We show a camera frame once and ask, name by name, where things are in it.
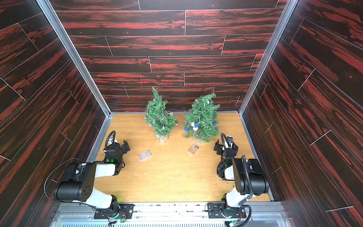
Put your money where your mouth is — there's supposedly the white string lights wire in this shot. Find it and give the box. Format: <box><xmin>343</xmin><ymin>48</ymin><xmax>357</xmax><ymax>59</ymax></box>
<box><xmin>146</xmin><ymin>96</ymin><xmax>174</xmax><ymax>134</ymax></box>

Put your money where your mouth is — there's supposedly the small christmas tree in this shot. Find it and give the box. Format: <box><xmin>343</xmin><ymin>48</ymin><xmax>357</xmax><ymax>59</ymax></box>
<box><xmin>144</xmin><ymin>87</ymin><xmax>178</xmax><ymax>143</ymax></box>

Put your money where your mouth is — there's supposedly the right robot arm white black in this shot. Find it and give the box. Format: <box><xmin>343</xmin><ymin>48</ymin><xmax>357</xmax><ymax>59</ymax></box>
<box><xmin>214</xmin><ymin>141</ymin><xmax>269</xmax><ymax>211</ymax></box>

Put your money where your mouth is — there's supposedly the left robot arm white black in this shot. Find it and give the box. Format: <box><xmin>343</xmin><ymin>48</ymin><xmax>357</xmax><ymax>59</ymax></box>
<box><xmin>54</xmin><ymin>141</ymin><xmax>130</xmax><ymax>213</ymax></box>

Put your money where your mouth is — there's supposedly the right decorated christmas tree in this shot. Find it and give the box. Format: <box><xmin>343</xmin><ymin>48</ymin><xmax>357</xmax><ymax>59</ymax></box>
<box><xmin>183</xmin><ymin>93</ymin><xmax>220</xmax><ymax>142</ymax></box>

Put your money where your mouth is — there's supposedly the left clear battery box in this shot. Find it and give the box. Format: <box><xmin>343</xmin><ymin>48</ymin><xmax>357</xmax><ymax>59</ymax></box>
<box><xmin>138</xmin><ymin>150</ymin><xmax>152</xmax><ymax>162</ymax></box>

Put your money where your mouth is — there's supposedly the clear battery box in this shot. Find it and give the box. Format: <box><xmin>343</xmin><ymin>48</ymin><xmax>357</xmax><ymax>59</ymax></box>
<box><xmin>188</xmin><ymin>144</ymin><xmax>200</xmax><ymax>156</ymax></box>
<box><xmin>138</xmin><ymin>150</ymin><xmax>152</xmax><ymax>162</ymax></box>

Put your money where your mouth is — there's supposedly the right clear battery box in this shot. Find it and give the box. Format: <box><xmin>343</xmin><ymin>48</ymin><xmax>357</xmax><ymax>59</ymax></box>
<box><xmin>188</xmin><ymin>144</ymin><xmax>200</xmax><ymax>156</ymax></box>

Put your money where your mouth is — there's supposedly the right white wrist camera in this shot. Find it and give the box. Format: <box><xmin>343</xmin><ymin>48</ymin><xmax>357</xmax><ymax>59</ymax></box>
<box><xmin>227</xmin><ymin>136</ymin><xmax>233</xmax><ymax>144</ymax></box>

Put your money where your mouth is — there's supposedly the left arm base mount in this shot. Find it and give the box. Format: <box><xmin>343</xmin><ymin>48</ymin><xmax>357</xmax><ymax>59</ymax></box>
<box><xmin>94</xmin><ymin>203</ymin><xmax>135</xmax><ymax>220</ymax></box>

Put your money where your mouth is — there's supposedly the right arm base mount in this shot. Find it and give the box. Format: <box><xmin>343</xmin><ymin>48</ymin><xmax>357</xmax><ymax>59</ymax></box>
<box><xmin>205</xmin><ymin>202</ymin><xmax>247</xmax><ymax>219</ymax></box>

